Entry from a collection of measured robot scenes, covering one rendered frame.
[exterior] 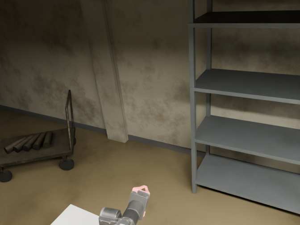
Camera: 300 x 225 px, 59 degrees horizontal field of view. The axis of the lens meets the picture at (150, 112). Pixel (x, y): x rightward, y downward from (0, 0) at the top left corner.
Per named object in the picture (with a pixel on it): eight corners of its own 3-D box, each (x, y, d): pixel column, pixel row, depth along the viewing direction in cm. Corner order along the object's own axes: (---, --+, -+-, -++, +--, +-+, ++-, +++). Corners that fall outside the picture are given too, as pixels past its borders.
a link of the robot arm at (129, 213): (133, 235, 87) (133, 220, 86) (114, 231, 89) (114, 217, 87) (139, 222, 93) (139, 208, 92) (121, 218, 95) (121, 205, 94)
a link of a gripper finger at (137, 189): (135, 193, 108) (127, 206, 99) (138, 178, 106) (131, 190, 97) (150, 198, 107) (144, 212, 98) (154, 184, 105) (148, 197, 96)
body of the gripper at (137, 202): (127, 211, 102) (120, 224, 95) (132, 189, 98) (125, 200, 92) (143, 218, 100) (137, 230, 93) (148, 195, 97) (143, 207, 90)
